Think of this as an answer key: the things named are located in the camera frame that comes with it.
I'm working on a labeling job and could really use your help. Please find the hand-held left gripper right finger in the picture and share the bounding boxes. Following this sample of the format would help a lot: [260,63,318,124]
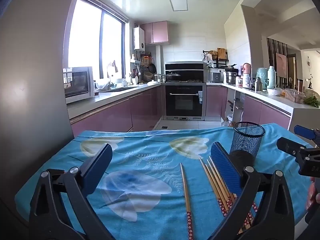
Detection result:
[209,142,295,240]

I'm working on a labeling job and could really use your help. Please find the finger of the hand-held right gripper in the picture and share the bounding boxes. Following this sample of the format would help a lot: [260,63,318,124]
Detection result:
[276,136,308,158]
[293,124,320,147]

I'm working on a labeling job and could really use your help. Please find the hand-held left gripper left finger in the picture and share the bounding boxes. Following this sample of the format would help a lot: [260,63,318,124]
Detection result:
[29,143,115,240]

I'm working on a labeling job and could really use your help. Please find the wooden chopstick red floral handle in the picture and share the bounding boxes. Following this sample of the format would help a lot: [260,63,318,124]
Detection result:
[208,156,258,212]
[199,157,228,217]
[205,164,235,209]
[180,163,195,240]

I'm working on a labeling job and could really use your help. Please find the bundle of bamboo chopsticks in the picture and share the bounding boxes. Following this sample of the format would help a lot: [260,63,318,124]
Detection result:
[211,165,253,233]

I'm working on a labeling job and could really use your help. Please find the black mesh utensil holder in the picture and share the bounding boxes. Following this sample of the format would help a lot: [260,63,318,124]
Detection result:
[229,121,266,166]

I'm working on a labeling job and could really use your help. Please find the person's right hand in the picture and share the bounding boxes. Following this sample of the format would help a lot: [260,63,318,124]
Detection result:
[306,182,320,211]

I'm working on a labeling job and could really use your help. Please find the green leafy vegetables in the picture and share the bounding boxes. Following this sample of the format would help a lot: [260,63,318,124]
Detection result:
[303,96,320,108]

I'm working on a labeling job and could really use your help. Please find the clear plastic container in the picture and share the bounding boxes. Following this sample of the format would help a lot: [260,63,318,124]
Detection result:
[285,88,306,103]

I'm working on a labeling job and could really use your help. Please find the pink base cabinets open shelf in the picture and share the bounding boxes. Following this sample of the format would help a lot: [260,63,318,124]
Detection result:
[206,83,320,131]

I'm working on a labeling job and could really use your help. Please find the white plastic bag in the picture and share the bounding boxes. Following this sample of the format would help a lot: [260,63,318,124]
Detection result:
[267,87,283,97]

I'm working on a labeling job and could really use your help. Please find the blue floral tablecloth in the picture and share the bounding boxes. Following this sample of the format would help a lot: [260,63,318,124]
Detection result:
[14,123,316,240]

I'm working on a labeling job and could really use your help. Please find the pink base cabinets with sink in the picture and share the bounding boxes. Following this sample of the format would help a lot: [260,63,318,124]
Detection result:
[67,82,163,138]

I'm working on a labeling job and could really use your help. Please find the white thermos bottle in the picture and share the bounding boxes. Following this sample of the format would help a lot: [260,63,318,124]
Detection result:
[267,65,277,89]

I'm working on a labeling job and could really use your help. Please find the black built-in oven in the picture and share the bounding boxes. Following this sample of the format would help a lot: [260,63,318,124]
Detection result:
[163,83,207,121]

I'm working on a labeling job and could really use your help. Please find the wooden slat partition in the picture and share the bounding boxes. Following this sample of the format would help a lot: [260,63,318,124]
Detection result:
[266,38,288,86]

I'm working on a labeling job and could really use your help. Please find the white microwave oven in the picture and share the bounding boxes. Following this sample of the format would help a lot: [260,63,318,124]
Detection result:
[63,66,96,104]

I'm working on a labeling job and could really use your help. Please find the stainless steel steamer pot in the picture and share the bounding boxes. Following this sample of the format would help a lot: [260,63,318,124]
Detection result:
[224,67,240,84]

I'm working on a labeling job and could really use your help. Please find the silver rice cooker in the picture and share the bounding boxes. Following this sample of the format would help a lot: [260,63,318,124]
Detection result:
[208,72,224,83]

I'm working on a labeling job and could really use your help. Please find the black wok with lid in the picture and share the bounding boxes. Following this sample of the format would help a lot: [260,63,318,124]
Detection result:
[165,71,182,83]

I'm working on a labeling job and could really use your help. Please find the grey refrigerator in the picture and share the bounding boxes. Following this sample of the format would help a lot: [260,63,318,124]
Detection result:
[0,0,83,220]

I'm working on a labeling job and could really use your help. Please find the black range hood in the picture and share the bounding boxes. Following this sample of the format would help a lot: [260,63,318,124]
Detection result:
[165,61,204,83]

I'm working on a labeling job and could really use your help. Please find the white vent pipe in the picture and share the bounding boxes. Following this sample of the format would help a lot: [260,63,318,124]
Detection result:
[155,44,164,74]

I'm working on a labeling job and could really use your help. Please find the kitchen window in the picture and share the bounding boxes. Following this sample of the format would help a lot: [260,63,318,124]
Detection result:
[68,0,128,81]

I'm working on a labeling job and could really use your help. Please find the square ceiling light panel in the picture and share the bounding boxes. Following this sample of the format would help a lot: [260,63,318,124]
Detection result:
[168,0,189,12]

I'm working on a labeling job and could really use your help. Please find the framed wall picture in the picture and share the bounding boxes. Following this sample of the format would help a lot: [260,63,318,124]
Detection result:
[275,52,288,79]

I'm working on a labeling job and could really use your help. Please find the black wall rack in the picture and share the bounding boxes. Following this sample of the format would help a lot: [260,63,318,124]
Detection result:
[202,50,229,69]

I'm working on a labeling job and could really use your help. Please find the white wall water heater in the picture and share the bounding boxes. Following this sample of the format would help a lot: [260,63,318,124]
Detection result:
[133,27,146,51]

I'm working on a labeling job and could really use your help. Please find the pink wall cabinet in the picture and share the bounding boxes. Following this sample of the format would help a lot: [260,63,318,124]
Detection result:
[140,21,169,45]

